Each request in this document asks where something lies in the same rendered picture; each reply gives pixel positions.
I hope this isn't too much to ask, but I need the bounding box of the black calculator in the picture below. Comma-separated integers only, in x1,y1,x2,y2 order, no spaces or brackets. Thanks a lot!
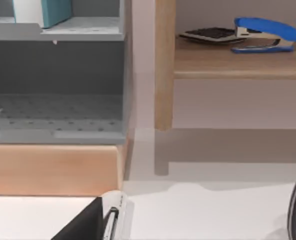
178,26,246,46

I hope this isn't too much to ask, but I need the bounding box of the white book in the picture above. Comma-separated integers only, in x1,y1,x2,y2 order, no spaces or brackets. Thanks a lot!
11,0,43,26

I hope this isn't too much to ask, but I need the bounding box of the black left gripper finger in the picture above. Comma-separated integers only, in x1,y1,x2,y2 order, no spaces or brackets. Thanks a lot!
51,196,104,240

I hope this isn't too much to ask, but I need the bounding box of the grey cabinet with dark inside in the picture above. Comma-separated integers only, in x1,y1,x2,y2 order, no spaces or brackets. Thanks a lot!
0,0,134,146

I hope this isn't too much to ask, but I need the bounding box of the pale wooden drawer front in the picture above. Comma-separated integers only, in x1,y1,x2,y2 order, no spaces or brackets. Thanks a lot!
0,143,125,197

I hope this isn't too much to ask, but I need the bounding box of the open wooden shelf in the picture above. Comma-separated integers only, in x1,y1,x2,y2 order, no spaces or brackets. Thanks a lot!
154,0,296,133

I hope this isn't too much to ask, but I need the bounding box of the white and black stapler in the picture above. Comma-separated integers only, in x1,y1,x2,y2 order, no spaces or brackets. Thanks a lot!
101,189,135,240

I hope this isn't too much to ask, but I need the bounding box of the blue stapler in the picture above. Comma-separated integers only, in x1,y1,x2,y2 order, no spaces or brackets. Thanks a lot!
230,16,296,54

